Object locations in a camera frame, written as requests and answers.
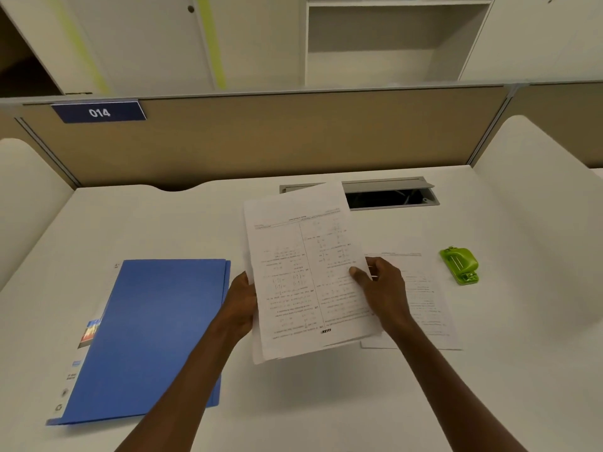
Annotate person's right hand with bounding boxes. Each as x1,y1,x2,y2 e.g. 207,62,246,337
349,257,412,336

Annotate person's left hand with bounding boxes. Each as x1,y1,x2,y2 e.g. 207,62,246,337
220,271,259,343

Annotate printed white paper sheets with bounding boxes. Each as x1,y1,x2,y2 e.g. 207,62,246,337
243,181,383,365

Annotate person's right forearm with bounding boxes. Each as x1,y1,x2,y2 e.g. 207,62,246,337
384,313,528,452

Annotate person's left forearm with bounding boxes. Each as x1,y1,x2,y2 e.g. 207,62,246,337
114,315,246,452

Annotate printed white paper sheet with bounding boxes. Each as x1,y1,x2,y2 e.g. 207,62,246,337
361,251,463,351

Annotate green hole punch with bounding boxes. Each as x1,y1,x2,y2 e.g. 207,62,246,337
439,247,480,286

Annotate blue file folder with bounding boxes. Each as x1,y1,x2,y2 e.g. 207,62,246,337
46,259,231,426

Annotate beige desk partition panel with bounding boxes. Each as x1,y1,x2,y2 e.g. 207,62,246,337
0,82,603,191

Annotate white desk side divider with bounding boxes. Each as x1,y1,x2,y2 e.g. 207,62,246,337
472,115,603,325
0,137,76,292

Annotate blue number sign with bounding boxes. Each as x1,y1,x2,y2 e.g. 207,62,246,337
50,101,147,124

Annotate white cabinet with open shelf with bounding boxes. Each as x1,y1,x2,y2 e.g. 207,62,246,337
301,0,603,87

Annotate white cabinet door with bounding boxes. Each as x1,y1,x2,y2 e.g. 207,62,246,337
0,0,307,96

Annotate grey desk cable tray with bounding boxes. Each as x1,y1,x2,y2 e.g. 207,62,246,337
279,177,441,211

